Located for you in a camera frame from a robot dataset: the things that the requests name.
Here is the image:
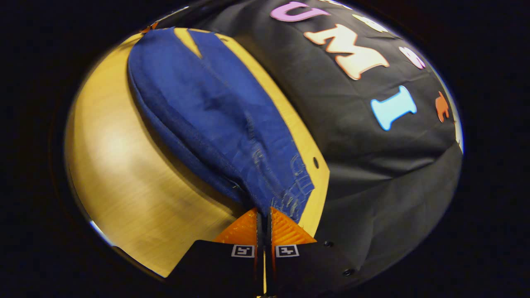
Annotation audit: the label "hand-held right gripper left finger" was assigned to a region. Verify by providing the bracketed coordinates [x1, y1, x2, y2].
[166, 208, 265, 298]

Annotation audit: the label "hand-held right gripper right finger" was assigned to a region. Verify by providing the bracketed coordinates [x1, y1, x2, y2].
[265, 207, 361, 297]

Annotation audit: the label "blue denim jeans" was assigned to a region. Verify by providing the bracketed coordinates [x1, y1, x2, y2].
[127, 28, 315, 224]

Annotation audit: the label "black backdrop cloth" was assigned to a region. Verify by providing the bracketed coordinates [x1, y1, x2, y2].
[157, 0, 463, 272]

